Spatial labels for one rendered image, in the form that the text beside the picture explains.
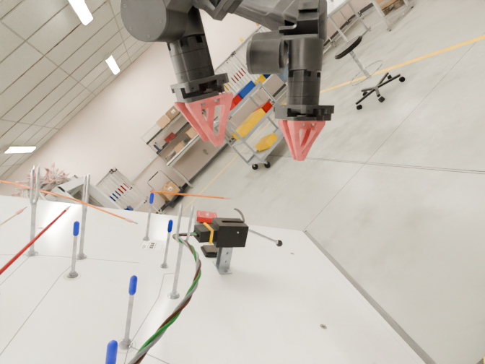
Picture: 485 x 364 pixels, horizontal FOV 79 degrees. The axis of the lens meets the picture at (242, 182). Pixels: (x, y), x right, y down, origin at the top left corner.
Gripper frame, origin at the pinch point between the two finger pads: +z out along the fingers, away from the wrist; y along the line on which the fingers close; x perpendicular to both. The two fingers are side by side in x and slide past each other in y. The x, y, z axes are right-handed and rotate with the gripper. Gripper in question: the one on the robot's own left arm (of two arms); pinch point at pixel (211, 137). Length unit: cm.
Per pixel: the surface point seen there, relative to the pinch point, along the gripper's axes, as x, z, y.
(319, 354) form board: 0.0, 25.5, 22.5
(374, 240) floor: 105, 108, -73
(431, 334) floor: 74, 110, -14
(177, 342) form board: -15.2, 18.4, 16.8
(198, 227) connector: -6.5, 13.9, 0.5
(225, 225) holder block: -2.2, 14.6, 2.2
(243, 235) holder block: 0.4, 17.6, 2.5
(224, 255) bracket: -3.7, 20.5, 1.4
